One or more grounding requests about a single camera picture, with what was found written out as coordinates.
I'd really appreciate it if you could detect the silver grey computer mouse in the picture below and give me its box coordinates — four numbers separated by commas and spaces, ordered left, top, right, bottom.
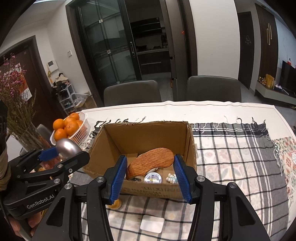
55, 138, 82, 159

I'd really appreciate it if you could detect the brown wooden curved piece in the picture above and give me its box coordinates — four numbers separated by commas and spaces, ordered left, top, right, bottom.
126, 148, 174, 180

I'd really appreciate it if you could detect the person's left hand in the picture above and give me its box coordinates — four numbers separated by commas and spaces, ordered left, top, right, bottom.
8, 212, 43, 238

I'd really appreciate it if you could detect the glass vase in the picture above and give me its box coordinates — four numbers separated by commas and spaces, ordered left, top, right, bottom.
13, 123, 50, 151

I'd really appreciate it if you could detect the orange fruit front left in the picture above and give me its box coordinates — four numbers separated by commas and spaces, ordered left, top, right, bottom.
54, 128, 68, 142

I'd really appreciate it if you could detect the orange fruit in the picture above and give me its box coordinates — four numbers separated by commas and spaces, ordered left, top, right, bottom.
54, 128, 68, 142
53, 118, 65, 131
65, 120, 79, 136

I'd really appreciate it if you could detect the white plastic fruit basket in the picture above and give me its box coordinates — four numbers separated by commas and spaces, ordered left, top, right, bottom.
50, 111, 90, 145

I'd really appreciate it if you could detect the orange fruit centre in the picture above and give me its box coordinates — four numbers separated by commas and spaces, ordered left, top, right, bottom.
65, 120, 79, 136

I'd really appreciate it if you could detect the orange fruit back left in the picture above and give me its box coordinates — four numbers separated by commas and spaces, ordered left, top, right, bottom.
53, 118, 65, 131

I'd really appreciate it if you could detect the small orange round object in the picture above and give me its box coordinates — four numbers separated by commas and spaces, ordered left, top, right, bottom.
107, 199, 122, 210

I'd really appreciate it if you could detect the dried purple flower bouquet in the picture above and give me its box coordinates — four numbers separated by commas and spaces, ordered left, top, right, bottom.
1, 54, 36, 135

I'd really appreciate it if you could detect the grey plaid tablecloth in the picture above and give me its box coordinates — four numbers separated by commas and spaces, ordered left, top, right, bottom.
70, 123, 289, 240

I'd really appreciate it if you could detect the small white toy in box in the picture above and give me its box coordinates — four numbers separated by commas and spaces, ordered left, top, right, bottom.
166, 173, 178, 184

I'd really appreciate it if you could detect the white shelf rack with clutter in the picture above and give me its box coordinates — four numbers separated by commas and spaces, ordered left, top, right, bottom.
52, 73, 93, 115

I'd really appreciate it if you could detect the white power adapter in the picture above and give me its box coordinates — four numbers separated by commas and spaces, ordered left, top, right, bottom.
140, 215, 165, 234

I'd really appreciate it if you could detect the floral patterned cloth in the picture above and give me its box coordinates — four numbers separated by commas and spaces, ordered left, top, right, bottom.
274, 137, 295, 208

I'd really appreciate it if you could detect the round white tin in box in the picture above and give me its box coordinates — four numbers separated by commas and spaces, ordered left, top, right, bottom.
144, 172, 162, 184

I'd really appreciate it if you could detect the open cardboard box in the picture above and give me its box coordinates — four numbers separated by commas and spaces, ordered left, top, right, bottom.
83, 121, 197, 199

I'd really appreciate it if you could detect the left grey dining chair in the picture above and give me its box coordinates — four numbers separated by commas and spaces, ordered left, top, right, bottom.
103, 80, 162, 106

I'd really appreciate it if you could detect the grey dining chair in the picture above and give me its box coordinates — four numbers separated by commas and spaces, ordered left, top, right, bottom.
186, 75, 241, 102
103, 80, 162, 106

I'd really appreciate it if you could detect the white tv cabinet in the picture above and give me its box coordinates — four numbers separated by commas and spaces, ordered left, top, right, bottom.
256, 82, 296, 105

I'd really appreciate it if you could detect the right grey dining chair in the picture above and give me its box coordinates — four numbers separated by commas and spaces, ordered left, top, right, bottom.
186, 75, 241, 102

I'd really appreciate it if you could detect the dark glass sliding door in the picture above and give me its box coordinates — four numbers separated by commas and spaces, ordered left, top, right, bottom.
66, 1, 175, 106

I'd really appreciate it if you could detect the black television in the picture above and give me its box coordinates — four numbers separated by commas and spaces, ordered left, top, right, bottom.
280, 61, 296, 93

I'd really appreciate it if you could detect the dark wooden entrance door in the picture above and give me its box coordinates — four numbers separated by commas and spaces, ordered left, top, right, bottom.
255, 4, 278, 78

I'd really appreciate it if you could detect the white wall intercom panel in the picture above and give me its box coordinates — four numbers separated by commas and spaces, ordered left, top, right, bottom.
47, 59, 59, 72

